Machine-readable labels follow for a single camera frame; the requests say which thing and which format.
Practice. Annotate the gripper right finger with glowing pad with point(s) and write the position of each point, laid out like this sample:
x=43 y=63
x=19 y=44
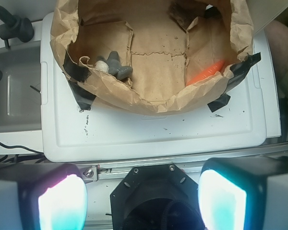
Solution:
x=244 y=193

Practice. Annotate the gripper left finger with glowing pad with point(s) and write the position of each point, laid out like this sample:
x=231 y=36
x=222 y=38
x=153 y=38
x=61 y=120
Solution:
x=43 y=196

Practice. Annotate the orange toy carrot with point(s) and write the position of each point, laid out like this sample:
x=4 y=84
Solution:
x=206 y=73

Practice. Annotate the white plastic bin lid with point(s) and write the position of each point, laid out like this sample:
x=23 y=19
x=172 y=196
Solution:
x=105 y=133

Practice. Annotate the grey sink basin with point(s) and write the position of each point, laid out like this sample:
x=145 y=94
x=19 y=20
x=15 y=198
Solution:
x=20 y=97

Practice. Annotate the black tape strip right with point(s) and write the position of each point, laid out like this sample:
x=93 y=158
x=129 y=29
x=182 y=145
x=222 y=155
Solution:
x=240 y=71

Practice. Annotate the grey plush toy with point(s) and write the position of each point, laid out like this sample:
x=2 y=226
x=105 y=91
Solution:
x=112 y=66

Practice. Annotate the black faucet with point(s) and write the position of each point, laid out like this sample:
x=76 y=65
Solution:
x=15 y=27

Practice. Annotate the brown paper bag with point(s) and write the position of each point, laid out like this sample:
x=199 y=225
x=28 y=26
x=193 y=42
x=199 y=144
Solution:
x=166 y=42

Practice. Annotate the metal bracket with screw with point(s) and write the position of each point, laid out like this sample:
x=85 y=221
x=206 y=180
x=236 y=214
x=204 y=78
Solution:
x=90 y=174

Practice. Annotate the black octagonal mount plate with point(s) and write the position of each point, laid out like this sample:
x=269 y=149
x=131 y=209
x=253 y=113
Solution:
x=160 y=197

